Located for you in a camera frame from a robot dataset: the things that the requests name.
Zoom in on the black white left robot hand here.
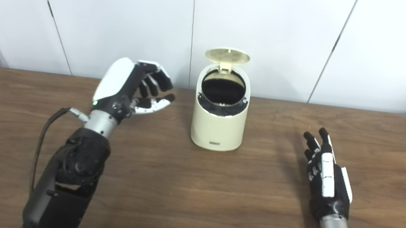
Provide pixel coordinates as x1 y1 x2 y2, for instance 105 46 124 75
90 54 180 130

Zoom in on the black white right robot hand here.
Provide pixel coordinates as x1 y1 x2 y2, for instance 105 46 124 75
292 125 362 226

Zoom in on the round cream bin lid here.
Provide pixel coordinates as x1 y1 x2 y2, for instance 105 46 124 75
204 45 252 66

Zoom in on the cream-colored cylindrical bin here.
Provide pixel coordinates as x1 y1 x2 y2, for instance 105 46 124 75
188 44 257 154

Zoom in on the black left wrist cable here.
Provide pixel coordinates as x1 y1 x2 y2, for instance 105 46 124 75
28 103 90 200

